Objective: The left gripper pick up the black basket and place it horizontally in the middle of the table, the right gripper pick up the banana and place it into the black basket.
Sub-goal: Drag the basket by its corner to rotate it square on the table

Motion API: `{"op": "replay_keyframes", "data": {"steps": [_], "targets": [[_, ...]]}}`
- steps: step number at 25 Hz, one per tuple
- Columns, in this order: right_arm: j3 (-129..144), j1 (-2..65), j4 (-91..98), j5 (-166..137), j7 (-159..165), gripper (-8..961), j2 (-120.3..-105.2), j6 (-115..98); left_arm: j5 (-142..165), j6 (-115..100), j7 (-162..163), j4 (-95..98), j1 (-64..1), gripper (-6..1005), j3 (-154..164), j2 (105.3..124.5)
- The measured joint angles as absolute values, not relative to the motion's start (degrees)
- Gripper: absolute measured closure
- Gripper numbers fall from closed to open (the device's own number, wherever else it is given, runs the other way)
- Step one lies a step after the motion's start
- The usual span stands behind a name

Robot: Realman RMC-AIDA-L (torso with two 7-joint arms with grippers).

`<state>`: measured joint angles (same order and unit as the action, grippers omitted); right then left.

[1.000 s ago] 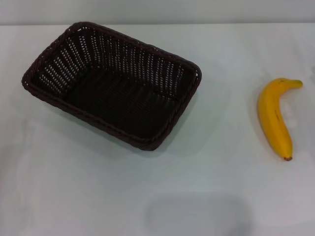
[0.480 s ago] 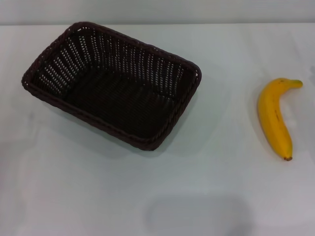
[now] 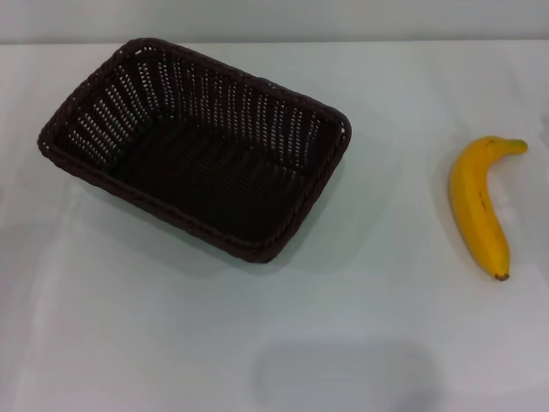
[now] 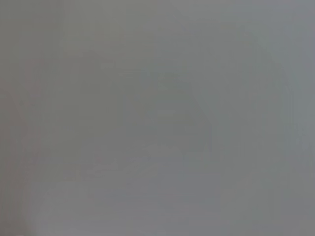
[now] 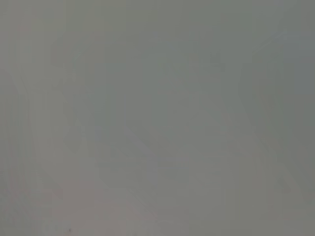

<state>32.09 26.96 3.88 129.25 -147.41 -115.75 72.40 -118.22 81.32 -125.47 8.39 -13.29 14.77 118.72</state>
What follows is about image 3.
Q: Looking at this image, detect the black woven plastic basket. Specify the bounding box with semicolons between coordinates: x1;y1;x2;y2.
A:
37;37;353;264

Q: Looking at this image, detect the yellow banana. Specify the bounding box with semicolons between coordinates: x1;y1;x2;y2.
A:
448;135;529;282

